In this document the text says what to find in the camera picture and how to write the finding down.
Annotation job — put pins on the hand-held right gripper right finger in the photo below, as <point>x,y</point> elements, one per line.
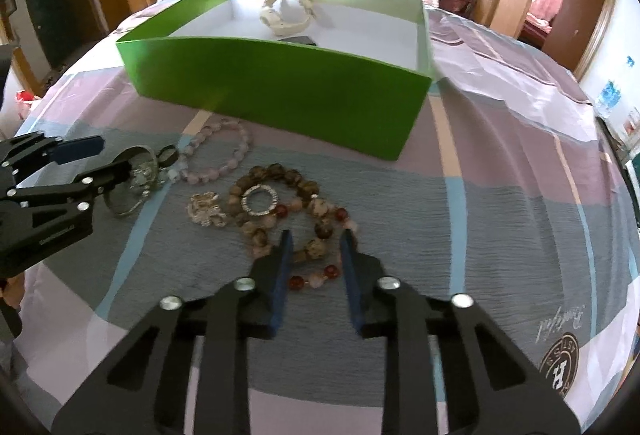
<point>350,275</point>

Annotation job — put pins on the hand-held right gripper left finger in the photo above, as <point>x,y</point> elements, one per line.
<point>282,275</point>

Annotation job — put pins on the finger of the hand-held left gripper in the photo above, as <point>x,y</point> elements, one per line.
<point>75,150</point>
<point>107,172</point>

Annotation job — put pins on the dark bangle with silver charm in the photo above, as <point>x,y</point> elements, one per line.
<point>142,177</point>

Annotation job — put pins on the green cardboard box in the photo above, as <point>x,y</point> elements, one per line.
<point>275,80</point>

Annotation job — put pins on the black wristwatch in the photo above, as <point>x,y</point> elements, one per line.
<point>300,40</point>

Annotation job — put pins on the person's left hand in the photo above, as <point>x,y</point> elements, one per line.
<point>10,291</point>

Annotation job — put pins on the red bag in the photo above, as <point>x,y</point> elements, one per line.
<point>25,102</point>

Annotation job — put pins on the dark door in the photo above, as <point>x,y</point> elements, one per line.
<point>47,20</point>

